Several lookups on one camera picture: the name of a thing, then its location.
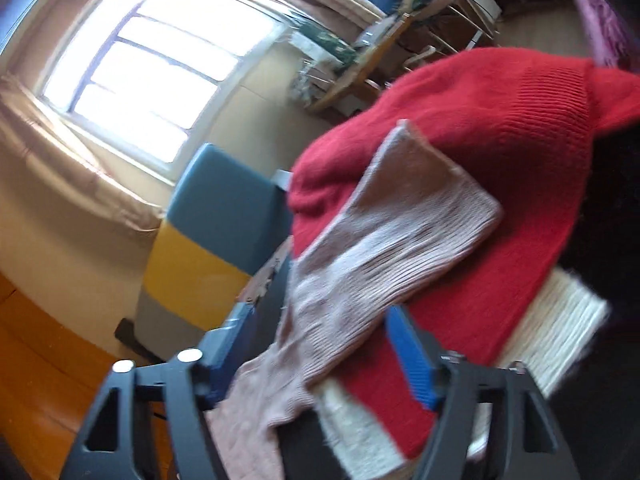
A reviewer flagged grey yellow blue sofa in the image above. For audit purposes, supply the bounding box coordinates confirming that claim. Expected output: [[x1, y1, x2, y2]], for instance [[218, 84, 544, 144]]
[[115, 142, 297, 362]]

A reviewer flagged purple floral blanket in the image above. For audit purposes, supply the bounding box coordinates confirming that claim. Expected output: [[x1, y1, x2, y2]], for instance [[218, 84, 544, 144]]
[[564, 0, 640, 74]]

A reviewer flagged black cloth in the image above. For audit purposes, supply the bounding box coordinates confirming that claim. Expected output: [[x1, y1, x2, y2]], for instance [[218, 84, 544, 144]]
[[554, 125, 640, 480]]

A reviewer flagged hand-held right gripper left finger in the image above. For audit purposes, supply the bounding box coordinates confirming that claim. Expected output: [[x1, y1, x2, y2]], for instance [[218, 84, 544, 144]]
[[60, 305, 257, 480]]

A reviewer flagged wooden desk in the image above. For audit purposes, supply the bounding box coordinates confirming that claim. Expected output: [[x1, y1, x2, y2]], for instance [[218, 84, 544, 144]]
[[304, 5, 452, 112]]

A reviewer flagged orange wooden wardrobe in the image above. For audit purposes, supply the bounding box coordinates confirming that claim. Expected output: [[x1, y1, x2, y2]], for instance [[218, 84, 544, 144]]
[[0, 270, 176, 480]]

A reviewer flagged pink knit sweater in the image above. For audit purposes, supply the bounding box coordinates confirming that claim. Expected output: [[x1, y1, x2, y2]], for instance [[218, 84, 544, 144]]
[[200, 119, 504, 480]]

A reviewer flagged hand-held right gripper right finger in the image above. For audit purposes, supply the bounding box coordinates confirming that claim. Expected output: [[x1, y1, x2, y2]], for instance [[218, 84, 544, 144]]
[[385, 304, 583, 480]]

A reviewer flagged white green paper bag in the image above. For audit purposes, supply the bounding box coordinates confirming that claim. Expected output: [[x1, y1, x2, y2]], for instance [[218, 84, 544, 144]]
[[291, 24, 362, 69]]

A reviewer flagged white knit sweater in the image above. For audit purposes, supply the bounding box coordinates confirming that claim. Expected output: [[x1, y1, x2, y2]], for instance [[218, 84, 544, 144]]
[[315, 265, 614, 477]]

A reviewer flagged red knit sweater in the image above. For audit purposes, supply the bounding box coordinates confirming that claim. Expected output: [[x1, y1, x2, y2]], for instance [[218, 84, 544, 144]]
[[288, 47, 640, 461]]

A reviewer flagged dark chair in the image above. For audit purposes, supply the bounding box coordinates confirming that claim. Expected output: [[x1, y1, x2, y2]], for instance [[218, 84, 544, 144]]
[[114, 317, 168, 363]]

